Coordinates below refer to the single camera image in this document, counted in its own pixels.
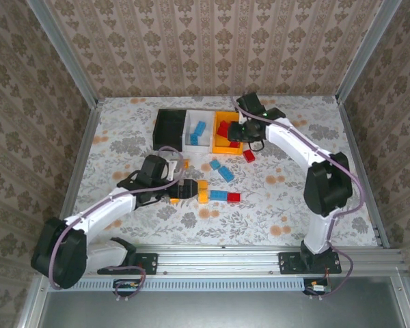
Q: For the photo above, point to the white left camera mount bracket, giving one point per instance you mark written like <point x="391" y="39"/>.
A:
<point x="172" y="169"/>

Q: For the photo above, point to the right small circuit board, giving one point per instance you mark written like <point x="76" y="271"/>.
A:
<point x="317" y="288"/>

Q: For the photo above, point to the small blue lego brick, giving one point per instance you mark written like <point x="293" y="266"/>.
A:
<point x="214" y="164"/>

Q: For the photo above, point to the grey metal sheet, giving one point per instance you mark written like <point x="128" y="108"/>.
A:
<point x="225" y="311"/>

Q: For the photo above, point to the right aluminium table side rail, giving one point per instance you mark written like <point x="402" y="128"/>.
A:
<point x="351" y="136"/>

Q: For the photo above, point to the left aluminium table side rail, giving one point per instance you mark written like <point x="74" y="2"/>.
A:
<point x="86" y="143"/>

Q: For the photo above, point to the aluminium frame post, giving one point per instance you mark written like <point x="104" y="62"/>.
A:
<point x="369" y="48"/>
<point x="63" y="51"/>

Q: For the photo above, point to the aluminium table side rail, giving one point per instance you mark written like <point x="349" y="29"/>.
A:
<point x="351" y="136"/>
<point x="86" y="143"/>

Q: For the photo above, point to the right aluminium frame post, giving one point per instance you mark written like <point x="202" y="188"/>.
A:
<point x="369" y="48"/>

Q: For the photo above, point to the small circuit board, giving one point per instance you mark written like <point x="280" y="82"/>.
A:
<point x="128" y="285"/>
<point x="317" y="288"/>

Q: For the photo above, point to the floral patterned table cover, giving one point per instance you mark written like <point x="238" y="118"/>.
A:
<point x="259" y="218"/>

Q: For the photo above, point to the black plastic bin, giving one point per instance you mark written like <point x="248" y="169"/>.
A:
<point x="167" y="128"/>

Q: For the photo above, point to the left small circuit board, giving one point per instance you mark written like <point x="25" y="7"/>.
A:
<point x="128" y="285"/>

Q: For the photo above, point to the left aluminium frame post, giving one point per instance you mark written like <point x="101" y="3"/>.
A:
<point x="63" y="51"/>

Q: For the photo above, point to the white plastic bin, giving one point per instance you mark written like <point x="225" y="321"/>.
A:
<point x="205" y="145"/>

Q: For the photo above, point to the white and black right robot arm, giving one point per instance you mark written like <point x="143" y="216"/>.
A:
<point x="294" y="140"/>

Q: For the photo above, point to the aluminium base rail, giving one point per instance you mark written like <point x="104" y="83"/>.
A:
<point x="218" y="259"/>

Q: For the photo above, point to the yellow plastic bin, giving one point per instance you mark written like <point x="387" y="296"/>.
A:
<point x="222" y="148"/>

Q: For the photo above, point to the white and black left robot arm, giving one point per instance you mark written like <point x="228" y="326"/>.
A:
<point x="102" y="208"/>

